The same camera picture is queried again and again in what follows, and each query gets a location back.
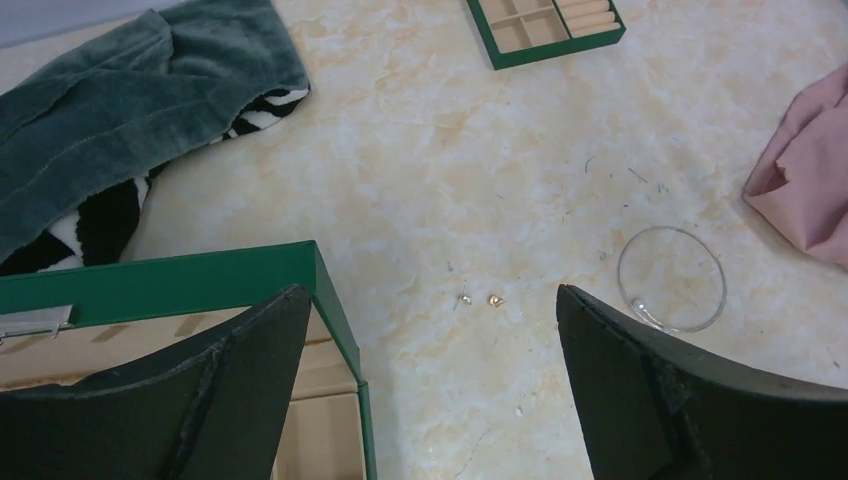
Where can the grey-green zebra plush towel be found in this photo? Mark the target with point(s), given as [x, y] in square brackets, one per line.
[83, 138]

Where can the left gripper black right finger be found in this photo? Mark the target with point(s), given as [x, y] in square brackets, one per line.
[652, 406]

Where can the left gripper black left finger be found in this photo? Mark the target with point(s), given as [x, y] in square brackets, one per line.
[212, 406]

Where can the green jewelry box with lid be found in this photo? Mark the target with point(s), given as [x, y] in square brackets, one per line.
[59, 327]

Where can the green compartment jewelry tray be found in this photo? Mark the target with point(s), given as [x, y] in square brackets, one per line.
[520, 32]

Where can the pink cloth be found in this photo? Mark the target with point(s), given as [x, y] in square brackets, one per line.
[799, 183]

